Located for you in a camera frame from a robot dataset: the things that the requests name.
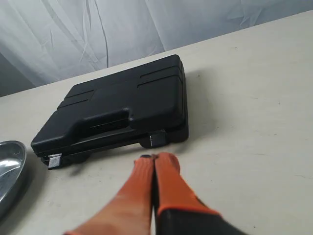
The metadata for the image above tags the round steel tray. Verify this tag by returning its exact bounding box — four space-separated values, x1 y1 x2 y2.
0 141 26 217

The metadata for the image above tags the white backdrop curtain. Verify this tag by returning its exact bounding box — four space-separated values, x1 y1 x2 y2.
0 0 313 96

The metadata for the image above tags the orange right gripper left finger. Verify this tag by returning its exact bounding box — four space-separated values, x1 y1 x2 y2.
65 157 154 235

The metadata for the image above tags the black plastic tool case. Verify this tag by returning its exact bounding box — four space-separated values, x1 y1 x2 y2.
31 54 189 169

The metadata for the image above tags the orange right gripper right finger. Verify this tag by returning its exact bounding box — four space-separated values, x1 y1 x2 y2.
153 152 224 235

